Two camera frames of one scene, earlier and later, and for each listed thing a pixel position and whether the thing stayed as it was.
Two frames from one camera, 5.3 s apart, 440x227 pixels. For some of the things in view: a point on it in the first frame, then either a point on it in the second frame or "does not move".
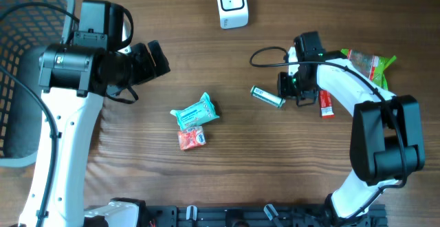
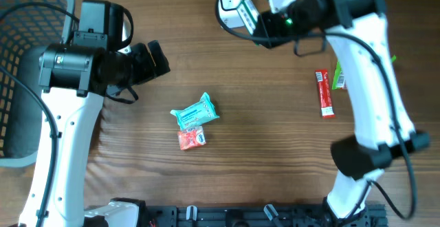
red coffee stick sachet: (326, 104) does not move
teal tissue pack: (196, 114) does not move
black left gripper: (148, 70) does not move
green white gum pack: (267, 97) → (248, 14)
